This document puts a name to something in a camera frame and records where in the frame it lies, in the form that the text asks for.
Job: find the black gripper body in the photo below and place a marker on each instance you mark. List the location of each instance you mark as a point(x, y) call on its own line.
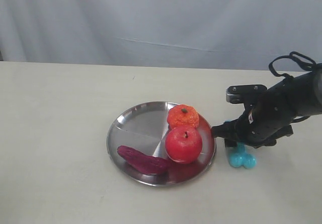
point(257, 126)

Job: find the teal toy bone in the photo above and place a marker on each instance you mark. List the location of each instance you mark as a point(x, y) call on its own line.
point(239, 157)

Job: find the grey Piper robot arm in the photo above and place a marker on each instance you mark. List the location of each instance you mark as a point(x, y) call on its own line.
point(301, 94)

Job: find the red apple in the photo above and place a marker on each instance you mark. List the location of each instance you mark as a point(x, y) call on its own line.
point(183, 144)

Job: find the orange tangerine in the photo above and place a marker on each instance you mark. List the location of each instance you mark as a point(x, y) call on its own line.
point(183, 115)

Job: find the purple sweet potato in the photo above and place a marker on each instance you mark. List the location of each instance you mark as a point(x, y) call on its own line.
point(143, 163)

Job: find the round stainless steel plate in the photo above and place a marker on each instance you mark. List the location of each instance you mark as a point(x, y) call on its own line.
point(144, 127)

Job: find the white backdrop cloth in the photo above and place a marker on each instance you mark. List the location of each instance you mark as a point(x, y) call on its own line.
point(225, 34)

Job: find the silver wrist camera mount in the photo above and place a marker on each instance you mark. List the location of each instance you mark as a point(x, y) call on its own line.
point(243, 94)

